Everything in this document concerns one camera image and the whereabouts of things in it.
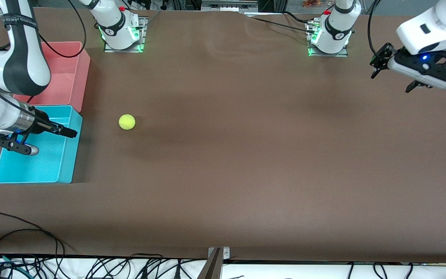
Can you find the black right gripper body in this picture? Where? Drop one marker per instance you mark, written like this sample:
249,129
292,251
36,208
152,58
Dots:
42,121

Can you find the yellow-green tennis ball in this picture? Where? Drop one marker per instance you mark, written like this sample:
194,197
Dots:
127,122

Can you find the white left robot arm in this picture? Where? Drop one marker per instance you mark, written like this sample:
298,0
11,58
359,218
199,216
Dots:
436,31

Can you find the blue plastic bin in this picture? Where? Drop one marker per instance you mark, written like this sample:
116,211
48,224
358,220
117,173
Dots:
45,166

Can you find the pink plastic bin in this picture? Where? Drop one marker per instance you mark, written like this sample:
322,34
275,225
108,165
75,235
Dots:
68,77

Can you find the orange clutter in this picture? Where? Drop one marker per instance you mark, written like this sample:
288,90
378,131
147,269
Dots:
314,3

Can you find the brown table cover sheet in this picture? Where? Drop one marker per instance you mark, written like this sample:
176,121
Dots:
223,174

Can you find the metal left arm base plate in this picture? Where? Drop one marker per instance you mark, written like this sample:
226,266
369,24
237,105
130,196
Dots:
328,55

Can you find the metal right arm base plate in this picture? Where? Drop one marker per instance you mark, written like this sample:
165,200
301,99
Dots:
122,50

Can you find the aluminium frame profile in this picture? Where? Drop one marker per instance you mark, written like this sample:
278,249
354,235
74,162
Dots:
229,4

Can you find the dark grey mount bar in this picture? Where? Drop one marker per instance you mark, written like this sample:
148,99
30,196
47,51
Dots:
211,267

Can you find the small metal bracket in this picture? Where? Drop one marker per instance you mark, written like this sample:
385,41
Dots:
225,252

